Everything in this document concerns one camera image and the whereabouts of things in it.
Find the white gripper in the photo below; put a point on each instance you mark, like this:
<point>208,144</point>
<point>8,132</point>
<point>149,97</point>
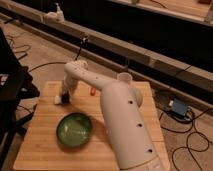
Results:
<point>68,86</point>

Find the black eraser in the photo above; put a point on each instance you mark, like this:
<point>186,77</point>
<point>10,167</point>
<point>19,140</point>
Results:
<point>65,98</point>

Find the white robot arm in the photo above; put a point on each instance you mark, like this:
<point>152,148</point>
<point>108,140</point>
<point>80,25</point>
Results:
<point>120,103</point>

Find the white sponge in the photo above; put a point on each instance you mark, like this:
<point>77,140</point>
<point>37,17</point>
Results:
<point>58,100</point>

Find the orange carrot toy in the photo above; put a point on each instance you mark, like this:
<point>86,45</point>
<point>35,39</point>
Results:
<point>92,91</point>

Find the green bowl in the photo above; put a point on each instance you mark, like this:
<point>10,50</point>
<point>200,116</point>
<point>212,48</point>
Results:
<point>74,130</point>

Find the black stand left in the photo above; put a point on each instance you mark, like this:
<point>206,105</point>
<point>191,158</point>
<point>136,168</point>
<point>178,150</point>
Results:
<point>17,86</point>

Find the clear plastic cup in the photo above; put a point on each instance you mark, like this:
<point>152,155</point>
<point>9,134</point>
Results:
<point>124,77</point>

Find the white object on ledge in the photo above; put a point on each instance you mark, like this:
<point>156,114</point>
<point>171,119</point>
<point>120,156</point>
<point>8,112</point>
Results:
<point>58,15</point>

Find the wooden board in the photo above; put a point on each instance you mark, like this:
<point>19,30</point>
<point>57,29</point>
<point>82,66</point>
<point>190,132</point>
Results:
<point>41,150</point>

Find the blue electronic box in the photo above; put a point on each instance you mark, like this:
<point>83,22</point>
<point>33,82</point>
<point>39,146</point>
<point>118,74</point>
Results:
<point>178,108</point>

